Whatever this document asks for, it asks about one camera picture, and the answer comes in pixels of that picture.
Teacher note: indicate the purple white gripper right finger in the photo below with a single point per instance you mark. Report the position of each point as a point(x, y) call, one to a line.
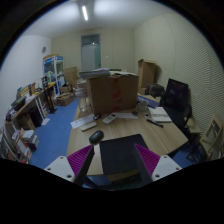
point(153, 167)

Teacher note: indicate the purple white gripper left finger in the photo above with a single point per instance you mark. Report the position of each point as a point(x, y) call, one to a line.
point(73, 168)

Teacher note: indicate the black computer mouse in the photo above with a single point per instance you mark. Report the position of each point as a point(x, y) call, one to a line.
point(96, 137)

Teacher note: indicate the black mouse pad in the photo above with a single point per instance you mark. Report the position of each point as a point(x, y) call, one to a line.
point(117, 154)

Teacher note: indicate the black pen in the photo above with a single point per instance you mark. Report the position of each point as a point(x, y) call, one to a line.
point(155, 123)

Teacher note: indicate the white remote control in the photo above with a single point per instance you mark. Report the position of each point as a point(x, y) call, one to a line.
point(109, 118)
point(88, 126)

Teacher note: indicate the open white notebook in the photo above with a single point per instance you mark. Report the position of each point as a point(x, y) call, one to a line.
point(159, 114)

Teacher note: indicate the wooden side shelf desk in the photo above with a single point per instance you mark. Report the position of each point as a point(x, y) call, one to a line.
point(18, 150)

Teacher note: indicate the black office chair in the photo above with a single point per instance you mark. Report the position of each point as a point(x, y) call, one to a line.
point(175, 103)

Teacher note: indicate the cardboard box on floor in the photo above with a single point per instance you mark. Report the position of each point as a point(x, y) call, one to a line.
point(65, 99)

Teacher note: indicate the clear plastic water jug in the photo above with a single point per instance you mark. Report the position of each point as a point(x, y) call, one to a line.
point(81, 95)

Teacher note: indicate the large brown cardboard box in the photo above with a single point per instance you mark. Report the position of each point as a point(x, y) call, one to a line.
point(111, 94)

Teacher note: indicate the stack of papers on box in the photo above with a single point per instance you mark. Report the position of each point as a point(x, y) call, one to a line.
point(95, 73)

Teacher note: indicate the tall open cardboard box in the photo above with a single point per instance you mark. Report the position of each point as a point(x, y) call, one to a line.
point(146, 72)

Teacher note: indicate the white door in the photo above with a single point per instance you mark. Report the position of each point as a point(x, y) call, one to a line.
point(90, 52)

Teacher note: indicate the ceiling tube light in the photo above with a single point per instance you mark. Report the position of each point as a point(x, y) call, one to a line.
point(85, 14)

